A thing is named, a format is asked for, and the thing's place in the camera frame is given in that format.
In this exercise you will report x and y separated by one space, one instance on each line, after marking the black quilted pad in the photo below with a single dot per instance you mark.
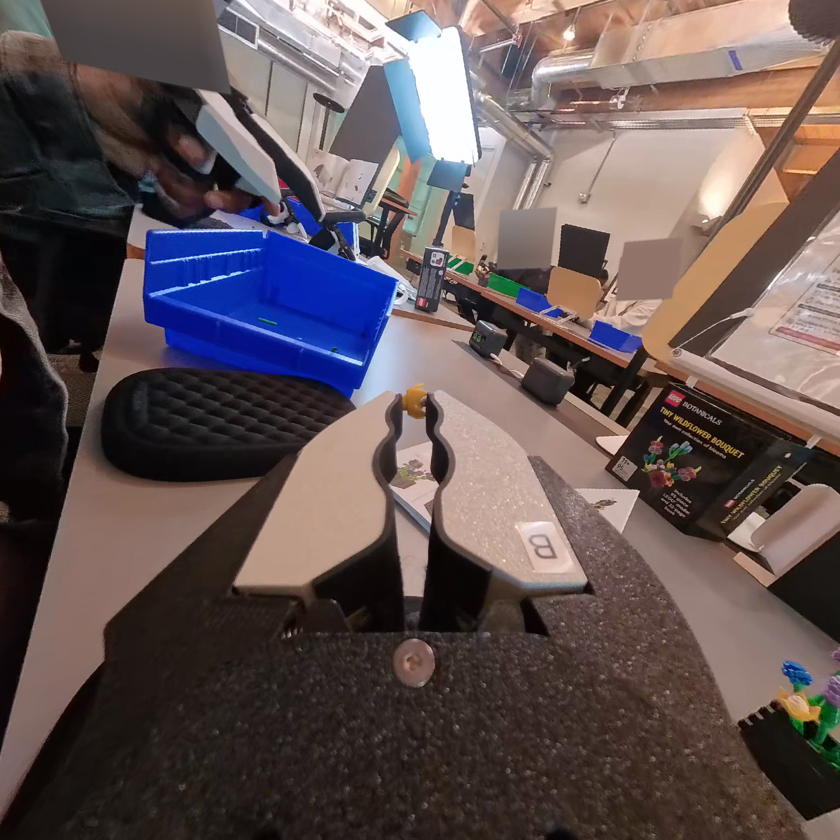
216 423

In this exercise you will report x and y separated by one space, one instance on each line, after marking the grey timer device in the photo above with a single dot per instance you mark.
548 382
489 338

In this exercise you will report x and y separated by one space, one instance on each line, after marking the long wooden table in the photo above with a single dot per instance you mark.
577 334

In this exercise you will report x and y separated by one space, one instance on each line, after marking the black floor lamp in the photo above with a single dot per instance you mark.
328 103

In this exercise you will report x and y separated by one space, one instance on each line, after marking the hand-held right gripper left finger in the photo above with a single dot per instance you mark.
328 499

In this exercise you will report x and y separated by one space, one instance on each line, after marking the blue plastic bin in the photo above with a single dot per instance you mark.
262 289
346 241
533 300
615 338

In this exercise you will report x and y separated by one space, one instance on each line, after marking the black fuzzy microphone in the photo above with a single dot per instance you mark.
817 19

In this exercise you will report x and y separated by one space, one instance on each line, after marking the silver ventilation duct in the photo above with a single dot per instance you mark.
656 59

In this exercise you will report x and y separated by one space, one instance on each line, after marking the laminated instruction poster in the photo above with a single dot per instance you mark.
800 302

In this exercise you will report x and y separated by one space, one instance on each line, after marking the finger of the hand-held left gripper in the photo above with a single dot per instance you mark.
296 167
237 145

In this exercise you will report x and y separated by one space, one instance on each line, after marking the black office chair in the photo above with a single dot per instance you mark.
341 218

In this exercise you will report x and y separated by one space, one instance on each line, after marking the person's left forearm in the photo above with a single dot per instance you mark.
59 118

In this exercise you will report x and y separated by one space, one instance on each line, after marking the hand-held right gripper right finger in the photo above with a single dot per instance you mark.
485 499

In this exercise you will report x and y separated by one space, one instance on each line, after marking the tall black toy box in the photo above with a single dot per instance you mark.
431 282

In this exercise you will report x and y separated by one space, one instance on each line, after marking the black flower toy box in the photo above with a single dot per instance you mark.
689 459

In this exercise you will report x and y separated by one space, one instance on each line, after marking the toy instruction booklet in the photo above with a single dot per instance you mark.
413 474

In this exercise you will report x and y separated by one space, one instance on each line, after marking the white folded cardboard piece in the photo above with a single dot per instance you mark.
800 518

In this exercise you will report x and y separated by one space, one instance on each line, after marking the toy brick flower pot model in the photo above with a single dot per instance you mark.
781 754

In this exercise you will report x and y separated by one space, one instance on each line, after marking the person's left hand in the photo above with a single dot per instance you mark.
197 197

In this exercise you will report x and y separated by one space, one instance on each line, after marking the yellow toy brick piece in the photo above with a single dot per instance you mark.
415 401

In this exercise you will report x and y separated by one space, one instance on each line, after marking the studio light panel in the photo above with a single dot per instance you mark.
446 92

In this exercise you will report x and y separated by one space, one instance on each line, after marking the white printed paper sheet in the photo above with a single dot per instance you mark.
607 508

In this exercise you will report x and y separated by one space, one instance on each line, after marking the tan rounded divider board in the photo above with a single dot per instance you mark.
709 295

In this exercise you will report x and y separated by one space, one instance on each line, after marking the black pole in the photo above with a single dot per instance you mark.
799 111

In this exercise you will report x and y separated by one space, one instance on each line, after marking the black light stand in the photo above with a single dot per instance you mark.
449 176

